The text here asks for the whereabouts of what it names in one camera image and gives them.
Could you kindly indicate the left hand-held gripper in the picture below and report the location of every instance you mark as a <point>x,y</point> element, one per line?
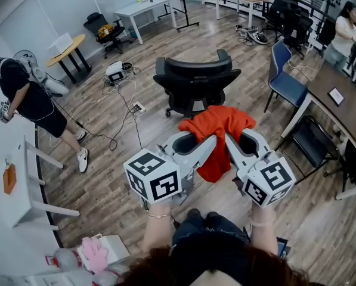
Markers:
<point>154,174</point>

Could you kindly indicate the person's left forearm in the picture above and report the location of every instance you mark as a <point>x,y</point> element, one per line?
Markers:
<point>157,234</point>

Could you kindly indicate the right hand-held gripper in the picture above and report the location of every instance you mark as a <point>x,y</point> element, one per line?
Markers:
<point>270,180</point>

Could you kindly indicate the person's black shoe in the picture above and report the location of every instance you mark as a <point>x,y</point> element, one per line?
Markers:
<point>194,213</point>
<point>212,216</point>

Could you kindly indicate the blue padded chair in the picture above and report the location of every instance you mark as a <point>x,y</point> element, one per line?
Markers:
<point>286,86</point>

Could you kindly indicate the person's right forearm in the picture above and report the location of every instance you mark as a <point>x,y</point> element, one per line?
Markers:
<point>264,237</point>

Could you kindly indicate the small red item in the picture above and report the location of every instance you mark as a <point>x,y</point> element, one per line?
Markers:
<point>51,261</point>

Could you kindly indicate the dark blue flat case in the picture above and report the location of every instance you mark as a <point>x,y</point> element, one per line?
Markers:
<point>283,246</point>

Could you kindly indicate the curved brown wooden desk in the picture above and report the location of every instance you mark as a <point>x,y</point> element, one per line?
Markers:
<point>344,118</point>

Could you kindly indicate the red clothes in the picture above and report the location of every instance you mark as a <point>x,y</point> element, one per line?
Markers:
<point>219,124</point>

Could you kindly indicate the black chair under desk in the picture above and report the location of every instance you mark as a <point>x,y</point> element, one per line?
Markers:
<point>355,162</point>

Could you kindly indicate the pink cloth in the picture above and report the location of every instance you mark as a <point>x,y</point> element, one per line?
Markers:
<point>95,255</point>

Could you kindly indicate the white storage bin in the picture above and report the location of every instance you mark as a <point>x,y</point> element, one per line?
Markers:
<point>118,247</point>

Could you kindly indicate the round wooden table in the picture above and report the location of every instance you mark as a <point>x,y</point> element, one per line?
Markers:
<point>71,46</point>

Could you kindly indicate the white desk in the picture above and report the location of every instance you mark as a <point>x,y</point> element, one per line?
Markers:
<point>4,219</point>

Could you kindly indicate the person's dark jeans legs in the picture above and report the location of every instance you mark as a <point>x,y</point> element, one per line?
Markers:
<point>219,229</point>

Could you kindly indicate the white power strip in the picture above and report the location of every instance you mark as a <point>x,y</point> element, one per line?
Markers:
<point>139,107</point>

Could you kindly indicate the white cardboard box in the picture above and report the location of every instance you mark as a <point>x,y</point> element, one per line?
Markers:
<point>60,44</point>

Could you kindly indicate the black folding chair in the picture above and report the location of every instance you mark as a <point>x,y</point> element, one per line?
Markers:
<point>310,143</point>

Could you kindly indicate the clear plastic bag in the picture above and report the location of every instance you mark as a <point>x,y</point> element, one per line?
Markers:
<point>66,259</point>

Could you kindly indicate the white floor device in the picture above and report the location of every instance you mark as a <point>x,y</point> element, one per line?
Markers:
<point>115,73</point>

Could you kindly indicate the yellow bag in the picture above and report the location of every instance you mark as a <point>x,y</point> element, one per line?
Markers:
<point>106,31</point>

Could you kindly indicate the black mesh office chair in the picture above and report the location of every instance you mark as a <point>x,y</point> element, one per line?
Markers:
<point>94,21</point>

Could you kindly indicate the black wheeled board stand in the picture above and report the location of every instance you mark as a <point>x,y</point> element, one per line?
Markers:
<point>185,13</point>

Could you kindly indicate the black panel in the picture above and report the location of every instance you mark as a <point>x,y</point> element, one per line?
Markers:
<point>326,31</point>

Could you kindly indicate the person's black top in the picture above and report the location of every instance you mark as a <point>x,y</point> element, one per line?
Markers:
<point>213,255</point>

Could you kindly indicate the framed card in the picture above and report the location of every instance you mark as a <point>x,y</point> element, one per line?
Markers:
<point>335,96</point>

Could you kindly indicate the small waste bin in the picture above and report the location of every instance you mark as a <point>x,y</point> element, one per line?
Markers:
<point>132,32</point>

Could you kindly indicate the white rectangular table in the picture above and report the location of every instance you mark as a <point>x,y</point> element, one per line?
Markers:
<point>142,7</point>

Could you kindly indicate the black high-back office chair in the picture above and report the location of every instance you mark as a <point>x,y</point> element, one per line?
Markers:
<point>276,10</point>
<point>298,25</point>

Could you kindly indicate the orange box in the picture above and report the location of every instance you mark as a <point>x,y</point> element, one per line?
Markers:
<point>9,179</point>

